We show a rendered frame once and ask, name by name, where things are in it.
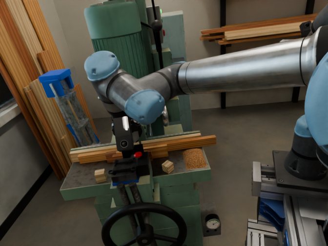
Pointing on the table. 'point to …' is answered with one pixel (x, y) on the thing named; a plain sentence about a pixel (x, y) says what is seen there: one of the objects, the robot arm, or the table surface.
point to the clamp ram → (133, 151)
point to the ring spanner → (122, 170)
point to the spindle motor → (119, 34)
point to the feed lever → (155, 26)
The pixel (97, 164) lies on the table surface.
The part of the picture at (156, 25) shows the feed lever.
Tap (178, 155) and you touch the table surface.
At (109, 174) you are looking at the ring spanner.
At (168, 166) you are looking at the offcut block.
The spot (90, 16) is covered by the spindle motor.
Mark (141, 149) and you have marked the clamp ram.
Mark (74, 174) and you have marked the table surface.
